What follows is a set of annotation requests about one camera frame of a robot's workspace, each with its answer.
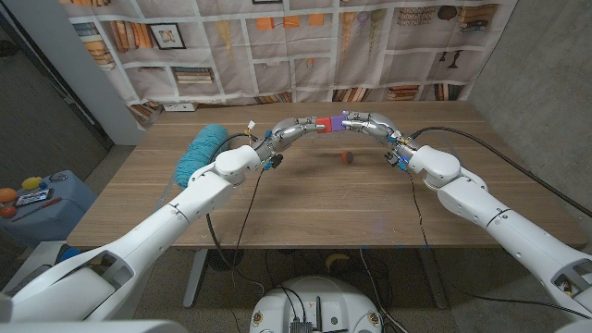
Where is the white power strip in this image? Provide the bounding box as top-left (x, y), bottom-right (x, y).
top-left (162, 102), bottom-right (199, 113)

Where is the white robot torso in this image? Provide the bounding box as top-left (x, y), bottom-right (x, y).
top-left (0, 319), bottom-right (189, 333)

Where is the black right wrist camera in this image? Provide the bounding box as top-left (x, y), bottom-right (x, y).
top-left (384, 151), bottom-right (410, 172)

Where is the red-handled screwdriver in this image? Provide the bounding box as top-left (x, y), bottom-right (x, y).
top-left (11, 196), bottom-right (63, 223)

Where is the black round floor disc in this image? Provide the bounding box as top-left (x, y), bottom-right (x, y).
top-left (207, 249), bottom-right (244, 272)

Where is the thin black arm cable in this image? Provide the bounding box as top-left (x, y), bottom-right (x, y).
top-left (406, 169), bottom-right (592, 321)
top-left (230, 168), bottom-right (265, 278)

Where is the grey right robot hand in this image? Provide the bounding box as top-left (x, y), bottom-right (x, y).
top-left (341, 110), bottom-right (420, 161)

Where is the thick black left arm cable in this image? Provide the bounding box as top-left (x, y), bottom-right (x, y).
top-left (205, 132), bottom-right (267, 297)

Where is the black antenna module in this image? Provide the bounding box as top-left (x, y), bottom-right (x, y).
top-left (289, 295), bottom-right (325, 333)

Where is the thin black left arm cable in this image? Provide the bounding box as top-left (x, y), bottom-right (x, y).
top-left (230, 168), bottom-right (265, 278)

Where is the white robot mobile base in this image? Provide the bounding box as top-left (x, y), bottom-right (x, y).
top-left (248, 276), bottom-right (384, 333)

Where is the grey floor cable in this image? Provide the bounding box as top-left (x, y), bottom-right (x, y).
top-left (358, 249), bottom-right (409, 333)

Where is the yellow toy banana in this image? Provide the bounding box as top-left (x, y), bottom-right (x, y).
top-left (325, 253), bottom-right (352, 273)

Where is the printed bookshelf backdrop cloth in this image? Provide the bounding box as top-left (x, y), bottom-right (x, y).
top-left (58, 0), bottom-right (519, 124)

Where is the grey-blue padded stool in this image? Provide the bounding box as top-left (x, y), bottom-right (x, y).
top-left (0, 169), bottom-right (99, 249)

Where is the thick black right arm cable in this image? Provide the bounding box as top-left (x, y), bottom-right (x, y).
top-left (409, 126), bottom-right (592, 219)

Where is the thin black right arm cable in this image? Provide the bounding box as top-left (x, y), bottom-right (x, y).
top-left (406, 169), bottom-right (592, 321)

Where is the grey table leg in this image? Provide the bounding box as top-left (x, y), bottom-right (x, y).
top-left (418, 247), bottom-right (450, 310)

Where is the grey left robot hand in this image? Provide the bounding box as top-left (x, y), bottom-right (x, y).
top-left (252, 116), bottom-right (325, 161)

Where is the white table leg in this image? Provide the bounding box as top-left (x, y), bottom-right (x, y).
top-left (182, 248), bottom-right (209, 309)

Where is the teal yarn skein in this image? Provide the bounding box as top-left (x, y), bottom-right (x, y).
top-left (173, 123), bottom-right (231, 189)

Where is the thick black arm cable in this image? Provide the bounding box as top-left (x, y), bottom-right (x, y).
top-left (409, 126), bottom-right (592, 219)
top-left (205, 132), bottom-right (267, 297)

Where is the smartphone with colourful screen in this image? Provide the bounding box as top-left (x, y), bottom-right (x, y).
top-left (14, 188), bottom-right (56, 208)

